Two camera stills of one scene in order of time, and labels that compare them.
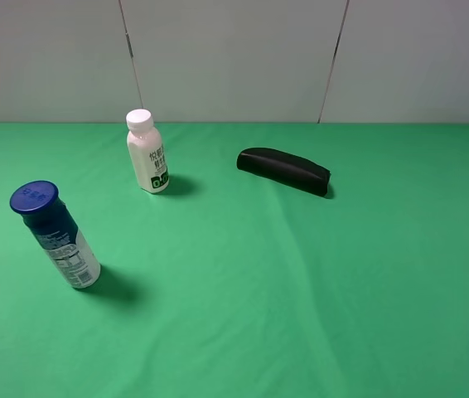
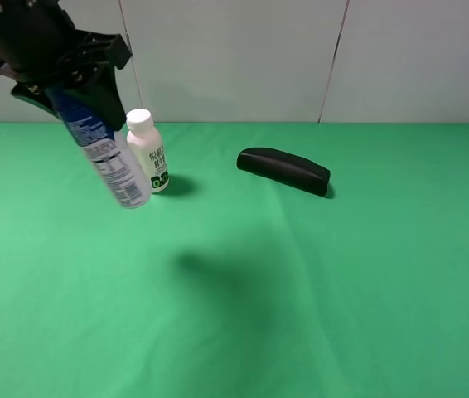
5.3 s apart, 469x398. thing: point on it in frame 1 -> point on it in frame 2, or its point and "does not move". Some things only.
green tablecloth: (229, 283) does not move
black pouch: (292, 170) does not move
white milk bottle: (147, 145) does not move
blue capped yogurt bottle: (38, 204) -> (106, 148)
